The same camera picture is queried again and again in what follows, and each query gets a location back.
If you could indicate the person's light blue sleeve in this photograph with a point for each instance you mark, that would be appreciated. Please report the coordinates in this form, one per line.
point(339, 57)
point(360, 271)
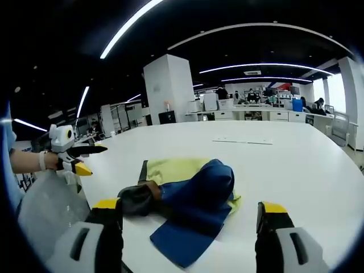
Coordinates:
point(11, 136)

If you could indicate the ceiling air vent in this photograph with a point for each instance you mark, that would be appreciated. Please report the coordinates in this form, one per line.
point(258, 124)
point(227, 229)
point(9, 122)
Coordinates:
point(252, 72)

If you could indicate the black cabinet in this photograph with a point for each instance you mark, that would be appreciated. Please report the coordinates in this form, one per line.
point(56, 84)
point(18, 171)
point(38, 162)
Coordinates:
point(167, 117)

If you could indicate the white wristband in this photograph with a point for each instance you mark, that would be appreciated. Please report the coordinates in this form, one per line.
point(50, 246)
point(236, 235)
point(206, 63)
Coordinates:
point(42, 160)

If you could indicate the blue garment with dark collar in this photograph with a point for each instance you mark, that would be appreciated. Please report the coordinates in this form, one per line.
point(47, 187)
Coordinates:
point(196, 196)

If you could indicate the curved ceiling light strip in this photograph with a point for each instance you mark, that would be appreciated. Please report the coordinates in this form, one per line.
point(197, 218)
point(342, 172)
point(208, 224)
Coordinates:
point(270, 78)
point(264, 65)

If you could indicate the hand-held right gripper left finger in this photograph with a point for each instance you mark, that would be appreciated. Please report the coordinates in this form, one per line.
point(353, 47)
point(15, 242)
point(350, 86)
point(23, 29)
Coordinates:
point(109, 227)

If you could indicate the short ceiling light strip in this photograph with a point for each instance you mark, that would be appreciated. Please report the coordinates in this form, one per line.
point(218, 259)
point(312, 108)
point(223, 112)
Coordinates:
point(82, 101)
point(29, 125)

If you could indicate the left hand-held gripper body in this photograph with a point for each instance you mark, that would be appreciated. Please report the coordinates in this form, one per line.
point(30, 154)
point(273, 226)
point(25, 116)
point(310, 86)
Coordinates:
point(61, 138)

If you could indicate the blue bin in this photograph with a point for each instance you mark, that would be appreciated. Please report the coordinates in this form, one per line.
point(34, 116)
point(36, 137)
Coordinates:
point(297, 105)

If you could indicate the white square pillar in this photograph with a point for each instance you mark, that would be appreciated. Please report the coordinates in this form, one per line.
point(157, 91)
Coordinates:
point(167, 88)

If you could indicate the person's left hand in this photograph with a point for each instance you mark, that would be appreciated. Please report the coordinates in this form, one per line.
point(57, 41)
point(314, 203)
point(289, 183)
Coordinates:
point(51, 160)

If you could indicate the long ceiling light strip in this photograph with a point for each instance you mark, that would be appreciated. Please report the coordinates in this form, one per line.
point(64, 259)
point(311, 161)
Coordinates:
point(128, 27)

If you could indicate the white bottle with orange cap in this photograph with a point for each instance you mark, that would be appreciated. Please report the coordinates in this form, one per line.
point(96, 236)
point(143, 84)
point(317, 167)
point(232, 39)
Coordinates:
point(167, 106)

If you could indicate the yellow-green folding template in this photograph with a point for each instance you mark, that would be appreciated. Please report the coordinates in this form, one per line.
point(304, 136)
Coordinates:
point(173, 167)

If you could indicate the long white counter with drawers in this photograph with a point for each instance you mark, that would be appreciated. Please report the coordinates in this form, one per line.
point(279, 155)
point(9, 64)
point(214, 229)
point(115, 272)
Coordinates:
point(280, 116)

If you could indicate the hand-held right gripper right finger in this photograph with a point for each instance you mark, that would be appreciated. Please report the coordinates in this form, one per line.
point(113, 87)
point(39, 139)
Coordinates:
point(274, 224)

